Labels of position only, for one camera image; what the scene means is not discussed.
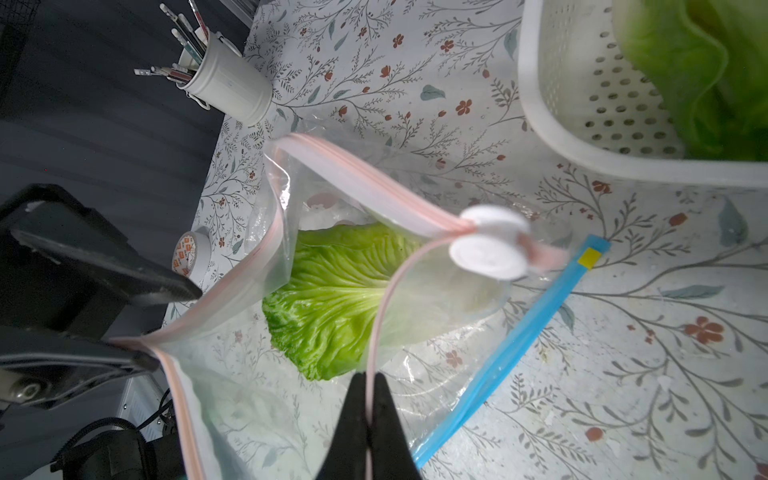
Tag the clear zip-top bag pink seal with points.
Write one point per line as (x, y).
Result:
(471, 260)

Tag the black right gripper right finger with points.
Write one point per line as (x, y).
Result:
(389, 450)

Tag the small white object on table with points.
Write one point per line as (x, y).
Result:
(192, 254)

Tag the white cup pen holder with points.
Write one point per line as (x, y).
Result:
(212, 72)

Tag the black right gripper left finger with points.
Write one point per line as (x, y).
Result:
(346, 457)

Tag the chinese cabbage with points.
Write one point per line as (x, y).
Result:
(321, 319)
(708, 60)

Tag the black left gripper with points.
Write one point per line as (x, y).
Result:
(63, 272)

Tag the clear zip-top bag blue seal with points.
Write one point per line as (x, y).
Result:
(268, 422)

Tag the white perforated plastic basket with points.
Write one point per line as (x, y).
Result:
(591, 106)

